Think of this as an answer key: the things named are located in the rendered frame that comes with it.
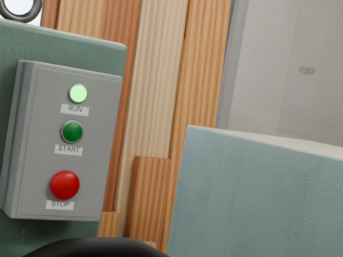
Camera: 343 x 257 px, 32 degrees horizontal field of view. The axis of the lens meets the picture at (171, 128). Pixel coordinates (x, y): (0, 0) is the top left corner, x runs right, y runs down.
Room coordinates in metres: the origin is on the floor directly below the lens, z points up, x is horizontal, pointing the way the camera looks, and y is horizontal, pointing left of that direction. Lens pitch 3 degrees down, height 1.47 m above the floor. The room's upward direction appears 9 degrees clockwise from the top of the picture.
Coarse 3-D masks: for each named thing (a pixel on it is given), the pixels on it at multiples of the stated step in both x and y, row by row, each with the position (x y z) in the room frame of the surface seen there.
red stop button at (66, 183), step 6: (60, 174) 0.59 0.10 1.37; (66, 174) 0.59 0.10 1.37; (72, 174) 0.60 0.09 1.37; (54, 180) 0.59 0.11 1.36; (60, 180) 0.59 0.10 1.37; (66, 180) 0.59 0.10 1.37; (72, 180) 0.60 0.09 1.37; (78, 180) 0.60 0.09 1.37; (54, 186) 0.59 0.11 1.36; (60, 186) 0.59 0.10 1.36; (66, 186) 0.59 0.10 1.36; (72, 186) 0.60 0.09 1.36; (78, 186) 0.60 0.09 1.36; (54, 192) 0.59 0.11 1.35; (60, 192) 0.59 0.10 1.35; (66, 192) 0.60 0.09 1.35; (72, 192) 0.60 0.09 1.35; (60, 198) 0.60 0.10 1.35; (66, 198) 0.60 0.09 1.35
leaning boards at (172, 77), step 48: (48, 0) 2.11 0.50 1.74; (96, 0) 2.19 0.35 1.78; (144, 0) 2.35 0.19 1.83; (192, 0) 2.48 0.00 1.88; (144, 48) 2.35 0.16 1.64; (192, 48) 2.50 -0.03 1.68; (144, 96) 2.36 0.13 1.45; (192, 96) 2.51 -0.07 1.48; (144, 144) 2.37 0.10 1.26; (144, 192) 2.30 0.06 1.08; (144, 240) 2.31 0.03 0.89
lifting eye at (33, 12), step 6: (0, 0) 0.72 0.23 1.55; (36, 0) 0.74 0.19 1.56; (0, 6) 0.72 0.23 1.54; (36, 6) 0.74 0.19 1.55; (0, 12) 0.72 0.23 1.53; (6, 12) 0.72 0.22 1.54; (30, 12) 0.74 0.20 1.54; (36, 12) 0.74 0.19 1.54; (6, 18) 0.73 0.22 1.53; (12, 18) 0.73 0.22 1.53; (18, 18) 0.73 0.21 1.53; (24, 18) 0.74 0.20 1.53; (30, 18) 0.74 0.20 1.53
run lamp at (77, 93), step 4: (76, 84) 0.60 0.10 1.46; (80, 84) 0.60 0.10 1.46; (72, 88) 0.60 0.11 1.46; (76, 88) 0.60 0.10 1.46; (80, 88) 0.60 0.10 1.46; (84, 88) 0.60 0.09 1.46; (68, 92) 0.60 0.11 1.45; (72, 92) 0.60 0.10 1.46; (76, 92) 0.60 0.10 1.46; (80, 92) 0.60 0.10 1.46; (84, 92) 0.60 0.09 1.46; (72, 96) 0.60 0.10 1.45; (76, 96) 0.60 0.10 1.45; (80, 96) 0.60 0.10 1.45; (84, 96) 0.60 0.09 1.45; (72, 100) 0.60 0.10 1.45; (76, 100) 0.60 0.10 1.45; (80, 100) 0.60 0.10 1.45
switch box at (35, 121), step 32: (32, 64) 0.58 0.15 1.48; (32, 96) 0.58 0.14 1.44; (64, 96) 0.60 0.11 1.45; (96, 96) 0.61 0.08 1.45; (32, 128) 0.58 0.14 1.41; (96, 128) 0.62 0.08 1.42; (32, 160) 0.59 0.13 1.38; (64, 160) 0.60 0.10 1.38; (96, 160) 0.62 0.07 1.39; (0, 192) 0.62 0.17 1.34; (32, 192) 0.59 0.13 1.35; (96, 192) 0.62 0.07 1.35
